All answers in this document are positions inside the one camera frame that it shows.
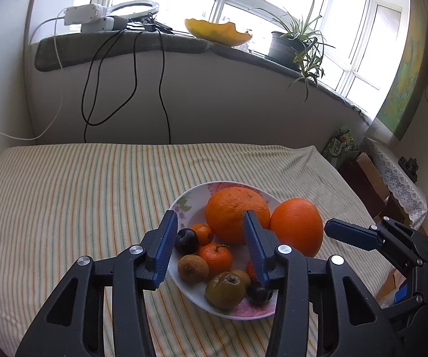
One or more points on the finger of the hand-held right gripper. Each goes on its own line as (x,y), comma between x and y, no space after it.
(351,234)

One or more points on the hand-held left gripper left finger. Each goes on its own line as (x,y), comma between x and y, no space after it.
(165,247)

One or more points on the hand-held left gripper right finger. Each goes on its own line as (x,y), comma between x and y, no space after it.
(255,253)

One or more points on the dark plum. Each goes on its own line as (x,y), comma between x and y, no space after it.
(187,241)
(255,294)

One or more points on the brown kiwi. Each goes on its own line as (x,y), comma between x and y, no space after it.
(192,268)

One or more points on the tangerine with stem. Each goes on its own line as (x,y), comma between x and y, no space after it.
(217,257)

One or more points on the large smooth orange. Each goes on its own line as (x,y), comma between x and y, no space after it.
(296,227)

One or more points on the white floral plate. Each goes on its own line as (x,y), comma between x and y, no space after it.
(201,214)

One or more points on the large orange with navel dot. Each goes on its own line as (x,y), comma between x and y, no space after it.
(229,212)

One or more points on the green brown fruit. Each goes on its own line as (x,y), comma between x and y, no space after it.
(224,290)

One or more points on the cardboard box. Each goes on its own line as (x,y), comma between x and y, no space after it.
(370,174)

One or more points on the white lace tablecloth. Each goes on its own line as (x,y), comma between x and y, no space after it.
(400,189)

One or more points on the green printed bag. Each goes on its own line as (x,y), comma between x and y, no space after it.
(342,147)

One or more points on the dark figurine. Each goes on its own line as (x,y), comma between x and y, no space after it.
(409,165)

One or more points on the striped bed sheet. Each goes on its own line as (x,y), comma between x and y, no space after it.
(87,193)

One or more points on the potted spider plant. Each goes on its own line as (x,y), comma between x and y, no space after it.
(279,46)

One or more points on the grey windowsill cover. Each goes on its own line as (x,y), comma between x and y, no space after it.
(124,46)

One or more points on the yellow wavy bowl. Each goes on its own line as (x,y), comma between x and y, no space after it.
(217,35)

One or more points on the black power adapter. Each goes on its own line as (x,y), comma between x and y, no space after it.
(150,26)

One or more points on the white power strip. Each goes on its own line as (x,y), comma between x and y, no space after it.
(104,25)
(83,13)

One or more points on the yellow green wall painting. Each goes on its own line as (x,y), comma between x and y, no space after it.
(407,74)

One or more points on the white window frame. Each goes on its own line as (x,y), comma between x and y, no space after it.
(221,2)

